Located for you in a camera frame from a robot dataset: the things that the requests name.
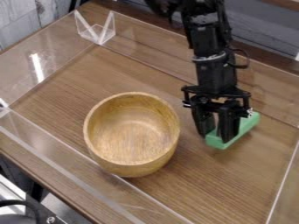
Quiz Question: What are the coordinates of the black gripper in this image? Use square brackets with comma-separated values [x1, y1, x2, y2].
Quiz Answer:
[181, 52, 251, 143]

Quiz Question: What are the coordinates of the green rectangular block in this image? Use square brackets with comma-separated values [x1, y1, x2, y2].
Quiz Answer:
[204, 112, 260, 150]

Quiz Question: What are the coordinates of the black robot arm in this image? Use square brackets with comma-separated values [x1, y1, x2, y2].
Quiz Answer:
[144, 0, 251, 144]

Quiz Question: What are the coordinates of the brown wooden bowl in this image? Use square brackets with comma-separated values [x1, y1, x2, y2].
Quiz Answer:
[82, 92, 180, 178]

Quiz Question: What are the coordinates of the clear acrylic tray wall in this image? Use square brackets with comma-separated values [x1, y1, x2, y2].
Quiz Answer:
[0, 4, 299, 224]

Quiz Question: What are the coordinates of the clear acrylic corner bracket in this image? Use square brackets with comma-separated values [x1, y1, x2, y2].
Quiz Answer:
[73, 10, 116, 46]

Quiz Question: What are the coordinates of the black metal base bracket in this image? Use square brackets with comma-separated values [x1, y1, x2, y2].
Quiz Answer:
[25, 195, 68, 224]

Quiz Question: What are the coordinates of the black cable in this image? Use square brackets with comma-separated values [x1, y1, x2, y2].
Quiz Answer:
[0, 199, 46, 224]

